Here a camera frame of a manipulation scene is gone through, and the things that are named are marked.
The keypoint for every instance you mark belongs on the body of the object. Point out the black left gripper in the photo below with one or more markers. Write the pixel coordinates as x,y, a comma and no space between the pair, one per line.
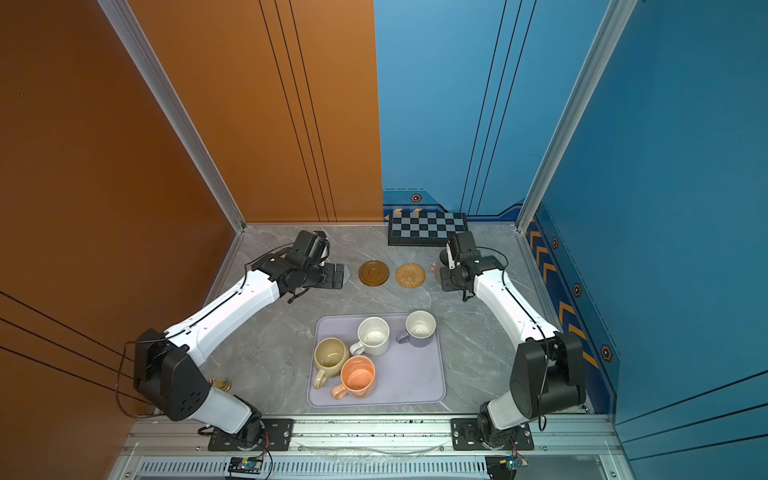
330,281

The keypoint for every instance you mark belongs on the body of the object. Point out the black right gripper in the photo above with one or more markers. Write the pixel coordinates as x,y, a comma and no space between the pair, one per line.
445,279

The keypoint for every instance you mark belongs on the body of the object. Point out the woven rattan round coaster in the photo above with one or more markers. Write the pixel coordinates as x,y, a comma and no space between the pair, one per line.
410,275

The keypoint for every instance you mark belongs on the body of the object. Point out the purple white ceramic mug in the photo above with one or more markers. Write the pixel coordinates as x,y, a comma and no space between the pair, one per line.
420,326

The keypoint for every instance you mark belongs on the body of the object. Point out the brown wooden round coaster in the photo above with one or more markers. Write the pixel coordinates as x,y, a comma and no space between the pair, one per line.
373,273

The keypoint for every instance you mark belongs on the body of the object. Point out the yellow ceramic mug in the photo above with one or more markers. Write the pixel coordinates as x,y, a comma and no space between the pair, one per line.
329,357

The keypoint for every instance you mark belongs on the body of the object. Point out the grey woven round coaster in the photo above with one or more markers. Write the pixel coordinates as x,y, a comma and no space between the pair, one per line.
346,275

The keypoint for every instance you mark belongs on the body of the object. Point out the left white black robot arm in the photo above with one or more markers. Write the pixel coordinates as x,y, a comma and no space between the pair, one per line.
167,365

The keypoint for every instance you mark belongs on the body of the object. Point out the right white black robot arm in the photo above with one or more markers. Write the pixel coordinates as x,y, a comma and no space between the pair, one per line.
548,369

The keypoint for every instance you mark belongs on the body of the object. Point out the black silver chessboard box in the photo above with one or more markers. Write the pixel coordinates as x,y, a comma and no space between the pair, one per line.
424,228

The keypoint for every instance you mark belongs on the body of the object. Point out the orange ceramic mug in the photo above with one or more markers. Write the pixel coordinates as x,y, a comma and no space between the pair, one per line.
358,376

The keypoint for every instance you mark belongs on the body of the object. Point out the lavender rectangular tray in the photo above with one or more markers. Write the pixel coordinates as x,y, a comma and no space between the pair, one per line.
405,374

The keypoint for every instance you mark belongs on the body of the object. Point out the small brass colourful trinkets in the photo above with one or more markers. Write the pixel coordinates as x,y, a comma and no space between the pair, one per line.
223,385

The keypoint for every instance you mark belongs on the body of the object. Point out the left green circuit board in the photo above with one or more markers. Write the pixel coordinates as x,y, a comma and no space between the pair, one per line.
246,468

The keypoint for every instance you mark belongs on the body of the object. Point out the right small circuit board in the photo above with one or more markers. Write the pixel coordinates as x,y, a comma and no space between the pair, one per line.
504,467

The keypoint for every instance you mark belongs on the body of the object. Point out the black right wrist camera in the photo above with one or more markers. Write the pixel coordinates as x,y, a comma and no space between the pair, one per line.
461,248

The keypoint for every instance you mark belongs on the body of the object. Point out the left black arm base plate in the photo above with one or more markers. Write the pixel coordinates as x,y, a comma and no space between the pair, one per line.
275,435

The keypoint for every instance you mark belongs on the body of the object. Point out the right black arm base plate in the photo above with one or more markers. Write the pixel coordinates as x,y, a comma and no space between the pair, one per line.
466,435

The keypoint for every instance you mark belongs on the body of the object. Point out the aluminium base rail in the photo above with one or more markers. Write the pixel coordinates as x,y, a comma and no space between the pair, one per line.
397,446

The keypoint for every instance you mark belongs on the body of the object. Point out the aluminium corner post right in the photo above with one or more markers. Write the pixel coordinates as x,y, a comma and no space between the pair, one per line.
608,34

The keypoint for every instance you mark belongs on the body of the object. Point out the aluminium corner post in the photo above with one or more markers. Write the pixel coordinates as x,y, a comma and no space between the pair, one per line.
608,34
126,25

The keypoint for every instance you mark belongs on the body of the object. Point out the aluminium corner post left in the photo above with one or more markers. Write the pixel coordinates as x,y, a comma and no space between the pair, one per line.
126,25

